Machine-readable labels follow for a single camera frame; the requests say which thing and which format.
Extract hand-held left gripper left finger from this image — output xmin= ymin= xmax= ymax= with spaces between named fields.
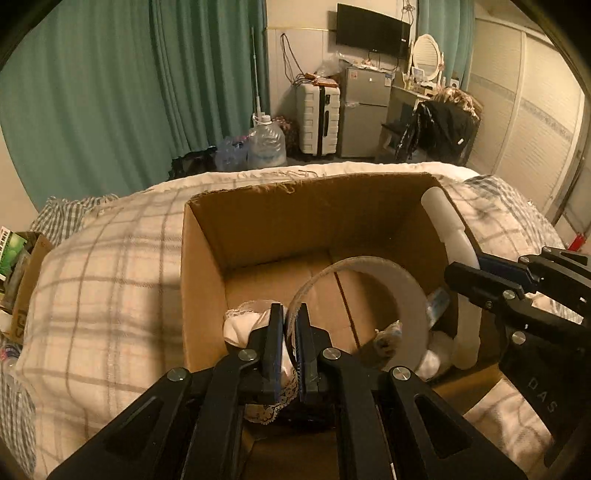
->
xmin=46 ymin=302 xmax=284 ymax=480

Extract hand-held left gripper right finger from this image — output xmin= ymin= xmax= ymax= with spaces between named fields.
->
xmin=294 ymin=302 xmax=529 ymax=480

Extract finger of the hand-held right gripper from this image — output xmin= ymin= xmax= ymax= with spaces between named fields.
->
xmin=444 ymin=261 xmax=591 ymax=344
xmin=478 ymin=247 xmax=591 ymax=303

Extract white lace cloth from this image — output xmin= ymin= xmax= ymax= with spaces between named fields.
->
xmin=223 ymin=300 xmax=301 ymax=426

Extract white foam tube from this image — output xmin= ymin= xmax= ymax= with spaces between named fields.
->
xmin=420 ymin=187 xmax=484 ymax=370

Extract wide grey ring band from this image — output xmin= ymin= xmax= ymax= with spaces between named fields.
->
xmin=285 ymin=256 xmax=433 ymax=380

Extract large cardboard box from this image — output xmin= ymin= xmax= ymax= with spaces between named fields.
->
xmin=180 ymin=172 xmax=504 ymax=480

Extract clear blue plastic packet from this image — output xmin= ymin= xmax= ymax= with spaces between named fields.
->
xmin=426 ymin=288 xmax=451 ymax=329

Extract grey patterned small cloth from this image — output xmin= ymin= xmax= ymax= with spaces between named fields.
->
xmin=374 ymin=322 xmax=403 ymax=361

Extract white crumpled cloth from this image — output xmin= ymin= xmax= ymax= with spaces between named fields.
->
xmin=416 ymin=335 xmax=455 ymax=380

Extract black jacket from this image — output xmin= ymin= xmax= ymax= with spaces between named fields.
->
xmin=396 ymin=98 xmax=482 ymax=163

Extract white sliding wardrobe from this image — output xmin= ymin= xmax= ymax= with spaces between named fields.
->
xmin=465 ymin=17 xmax=591 ymax=234

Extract cream plaid blanket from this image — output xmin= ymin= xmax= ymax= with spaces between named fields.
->
xmin=16 ymin=161 xmax=568 ymax=480

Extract white dressing table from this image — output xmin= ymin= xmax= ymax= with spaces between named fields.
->
xmin=381 ymin=84 xmax=437 ymax=160

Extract pack of water bottles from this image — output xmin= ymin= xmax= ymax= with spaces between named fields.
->
xmin=214 ymin=136 xmax=252 ymax=172

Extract black bag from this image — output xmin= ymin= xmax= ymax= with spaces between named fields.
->
xmin=170 ymin=147 xmax=218 ymax=180

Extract large clear water jug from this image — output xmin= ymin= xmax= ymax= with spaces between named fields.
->
xmin=247 ymin=115 xmax=288 ymax=169

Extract small silver fridge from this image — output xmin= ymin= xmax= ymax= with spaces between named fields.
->
xmin=338 ymin=65 xmax=393 ymax=160

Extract white hard suitcase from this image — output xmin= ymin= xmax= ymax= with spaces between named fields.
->
xmin=295 ymin=83 xmax=342 ymax=156

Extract white oval mirror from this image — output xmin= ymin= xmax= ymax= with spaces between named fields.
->
xmin=412 ymin=34 xmax=443 ymax=86

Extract green curtain beside mirror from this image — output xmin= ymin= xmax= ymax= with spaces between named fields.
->
xmin=417 ymin=0 xmax=476 ymax=90

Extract small cardboard box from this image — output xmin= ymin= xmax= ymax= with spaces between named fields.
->
xmin=0 ymin=226 xmax=55 ymax=343

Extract orange packets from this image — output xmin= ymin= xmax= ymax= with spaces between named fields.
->
xmin=302 ymin=71 xmax=339 ymax=88

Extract clear plastic bag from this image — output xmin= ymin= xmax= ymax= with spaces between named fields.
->
xmin=318 ymin=52 xmax=357 ymax=78

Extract grey mop pole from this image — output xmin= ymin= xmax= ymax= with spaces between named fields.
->
xmin=250 ymin=27 xmax=265 ymax=121

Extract clear plastic bottle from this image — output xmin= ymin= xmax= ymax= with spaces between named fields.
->
xmin=0 ymin=340 xmax=23 ymax=376

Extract narrow green curtain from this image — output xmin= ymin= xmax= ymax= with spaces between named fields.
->
xmin=148 ymin=0 xmax=271 ymax=162

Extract green printed packet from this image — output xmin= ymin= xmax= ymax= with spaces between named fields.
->
xmin=0 ymin=227 xmax=29 ymax=283

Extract wide green curtain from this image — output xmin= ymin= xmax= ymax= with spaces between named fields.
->
xmin=0 ymin=0 xmax=178 ymax=210

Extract black wall television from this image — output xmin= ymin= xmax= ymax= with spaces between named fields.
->
xmin=335 ymin=2 xmax=413 ymax=59

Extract hanging wall cables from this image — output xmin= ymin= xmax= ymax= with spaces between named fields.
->
xmin=280 ymin=32 xmax=303 ymax=86

